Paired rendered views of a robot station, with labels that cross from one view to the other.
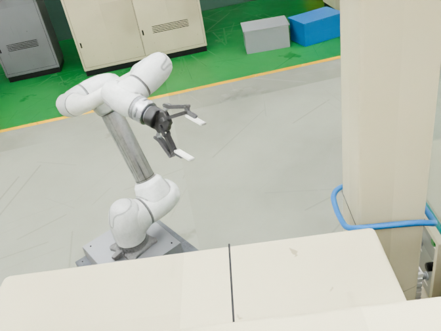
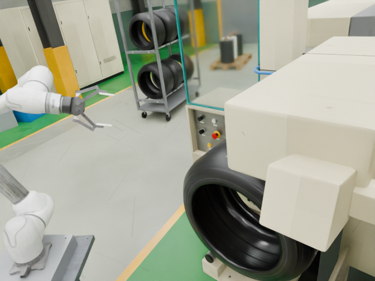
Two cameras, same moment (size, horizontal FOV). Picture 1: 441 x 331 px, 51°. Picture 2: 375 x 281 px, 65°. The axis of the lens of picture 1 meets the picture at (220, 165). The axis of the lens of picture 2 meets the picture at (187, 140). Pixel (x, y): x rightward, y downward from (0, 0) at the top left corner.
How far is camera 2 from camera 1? 94 cm
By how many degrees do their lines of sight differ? 43
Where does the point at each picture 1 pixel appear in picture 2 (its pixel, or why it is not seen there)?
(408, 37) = not seen: outside the picture
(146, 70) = (40, 75)
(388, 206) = (298, 54)
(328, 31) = not seen: hidden behind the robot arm
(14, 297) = (258, 98)
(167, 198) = (48, 204)
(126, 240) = (32, 251)
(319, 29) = not seen: hidden behind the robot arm
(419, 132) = (306, 7)
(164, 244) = (60, 242)
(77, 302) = (297, 82)
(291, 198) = (93, 199)
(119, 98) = (33, 96)
